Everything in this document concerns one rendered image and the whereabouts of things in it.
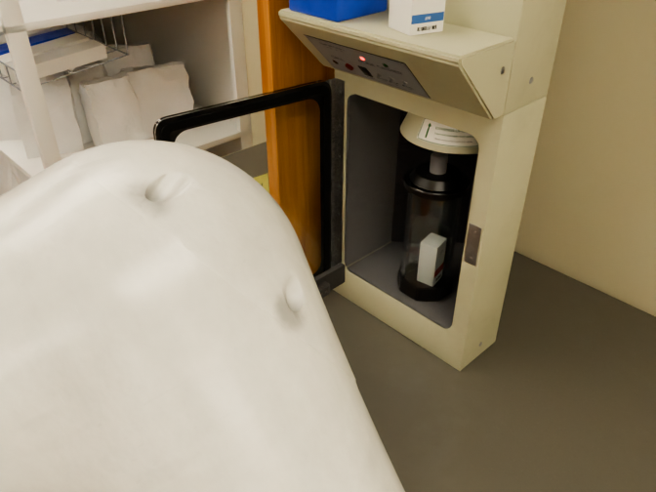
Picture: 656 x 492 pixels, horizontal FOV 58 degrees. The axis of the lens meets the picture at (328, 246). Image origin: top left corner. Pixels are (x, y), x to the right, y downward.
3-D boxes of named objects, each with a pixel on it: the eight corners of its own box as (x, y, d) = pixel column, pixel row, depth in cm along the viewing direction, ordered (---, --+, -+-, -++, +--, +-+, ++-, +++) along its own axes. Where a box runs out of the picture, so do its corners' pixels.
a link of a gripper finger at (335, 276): (301, 284, 76) (305, 287, 75) (341, 262, 80) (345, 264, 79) (302, 302, 78) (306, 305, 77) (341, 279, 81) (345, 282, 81)
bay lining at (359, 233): (423, 221, 132) (439, 61, 112) (527, 271, 116) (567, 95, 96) (344, 266, 118) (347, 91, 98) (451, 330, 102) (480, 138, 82)
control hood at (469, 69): (333, 62, 98) (333, -3, 92) (505, 116, 78) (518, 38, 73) (278, 78, 91) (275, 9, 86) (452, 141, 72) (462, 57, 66)
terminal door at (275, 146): (331, 276, 119) (331, 78, 97) (189, 338, 104) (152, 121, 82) (328, 274, 120) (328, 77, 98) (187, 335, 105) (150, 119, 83)
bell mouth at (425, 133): (443, 103, 108) (447, 73, 105) (531, 132, 97) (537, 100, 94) (377, 131, 98) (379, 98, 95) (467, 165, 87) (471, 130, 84)
